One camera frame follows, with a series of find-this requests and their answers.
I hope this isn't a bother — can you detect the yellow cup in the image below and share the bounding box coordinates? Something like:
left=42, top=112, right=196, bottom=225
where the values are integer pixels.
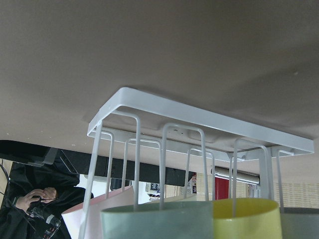
left=213, top=198, right=283, bottom=239

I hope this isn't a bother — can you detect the pink cup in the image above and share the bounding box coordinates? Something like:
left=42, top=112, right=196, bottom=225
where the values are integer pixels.
left=62, top=186, right=134, bottom=239

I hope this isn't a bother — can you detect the cream white cup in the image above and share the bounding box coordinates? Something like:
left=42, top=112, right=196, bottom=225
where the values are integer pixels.
left=164, top=194, right=197, bottom=203

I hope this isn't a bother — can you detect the green cup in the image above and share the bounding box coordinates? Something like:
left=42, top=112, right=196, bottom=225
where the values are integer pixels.
left=101, top=201, right=213, bottom=239

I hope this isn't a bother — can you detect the white wire cup rack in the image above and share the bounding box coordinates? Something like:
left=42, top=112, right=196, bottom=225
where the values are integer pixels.
left=78, top=87, right=315, bottom=239

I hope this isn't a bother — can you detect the grey cup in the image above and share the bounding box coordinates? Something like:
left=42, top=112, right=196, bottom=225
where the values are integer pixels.
left=281, top=208, right=319, bottom=239

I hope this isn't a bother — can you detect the seated person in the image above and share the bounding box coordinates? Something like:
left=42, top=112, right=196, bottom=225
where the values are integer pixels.
left=0, top=163, right=85, bottom=239

